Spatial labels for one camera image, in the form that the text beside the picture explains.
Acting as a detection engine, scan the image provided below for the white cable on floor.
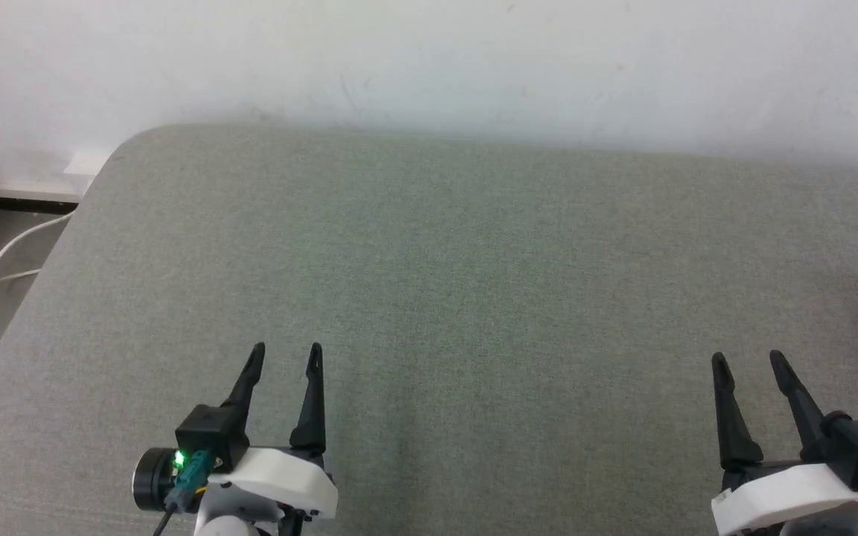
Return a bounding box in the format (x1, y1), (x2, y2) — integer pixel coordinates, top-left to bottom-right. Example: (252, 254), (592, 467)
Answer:
(0, 211), (77, 291)

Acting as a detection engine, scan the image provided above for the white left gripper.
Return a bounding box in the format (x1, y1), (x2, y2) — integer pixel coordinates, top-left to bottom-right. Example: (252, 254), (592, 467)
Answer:
(202, 342), (339, 536)

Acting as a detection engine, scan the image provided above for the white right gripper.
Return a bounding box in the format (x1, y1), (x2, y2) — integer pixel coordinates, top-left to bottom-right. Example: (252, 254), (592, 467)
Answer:
(711, 350), (858, 536)

